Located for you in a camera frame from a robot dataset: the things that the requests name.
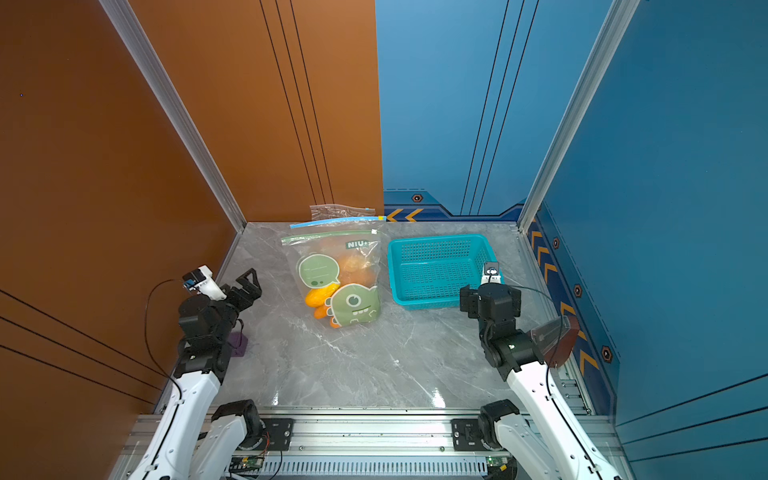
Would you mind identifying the orange mango small wrinkled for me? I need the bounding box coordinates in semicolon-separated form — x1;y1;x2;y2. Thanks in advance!
314;305;341;329

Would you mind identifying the small yellow mango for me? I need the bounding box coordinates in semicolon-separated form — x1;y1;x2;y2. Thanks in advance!
305;283;340;308

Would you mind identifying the clear zip-top bag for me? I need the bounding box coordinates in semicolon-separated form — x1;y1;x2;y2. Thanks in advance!
310;204;378;221

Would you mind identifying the orange mango top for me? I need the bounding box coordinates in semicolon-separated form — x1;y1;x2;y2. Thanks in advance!
338;252;376;287

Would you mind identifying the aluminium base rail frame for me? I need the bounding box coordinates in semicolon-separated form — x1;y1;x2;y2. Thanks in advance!
107;407;637;480

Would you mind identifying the right circuit board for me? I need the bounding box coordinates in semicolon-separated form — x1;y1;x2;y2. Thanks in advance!
483;456;518;480

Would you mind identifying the aluminium corner post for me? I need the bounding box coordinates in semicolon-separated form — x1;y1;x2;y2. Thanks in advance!
98;0;247;232
517;0;640;233

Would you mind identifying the green printed zip bag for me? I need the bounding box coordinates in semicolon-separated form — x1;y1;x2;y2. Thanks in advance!
281;229;382;329

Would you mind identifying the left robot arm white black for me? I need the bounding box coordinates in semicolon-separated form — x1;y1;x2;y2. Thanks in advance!
130;265;271;479

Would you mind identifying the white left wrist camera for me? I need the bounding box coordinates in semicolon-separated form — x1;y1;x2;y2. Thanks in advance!
182;265;226;301

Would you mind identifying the aluminium corner post right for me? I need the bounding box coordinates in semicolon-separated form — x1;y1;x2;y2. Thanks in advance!
517;0;640;233

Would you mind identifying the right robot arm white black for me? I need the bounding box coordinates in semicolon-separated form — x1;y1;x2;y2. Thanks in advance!
459;283;622;479

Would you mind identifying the aluminium corner post left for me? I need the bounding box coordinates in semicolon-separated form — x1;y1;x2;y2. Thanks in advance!
98;0;247;232

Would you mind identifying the blue zipper clear bag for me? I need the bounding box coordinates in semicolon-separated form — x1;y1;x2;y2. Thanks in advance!
284;216;386;242

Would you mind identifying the brown wedge stand clear plate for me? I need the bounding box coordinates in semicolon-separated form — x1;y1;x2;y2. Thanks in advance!
529;314;580;369

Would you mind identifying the purple small object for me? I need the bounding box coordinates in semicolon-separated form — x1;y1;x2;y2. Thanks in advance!
228;332;248;358

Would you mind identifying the teal plastic basket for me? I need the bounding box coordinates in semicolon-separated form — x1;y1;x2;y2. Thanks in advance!
387;234;497;310

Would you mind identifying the green circuit board left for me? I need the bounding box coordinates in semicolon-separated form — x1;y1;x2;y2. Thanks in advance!
226;456;264;479

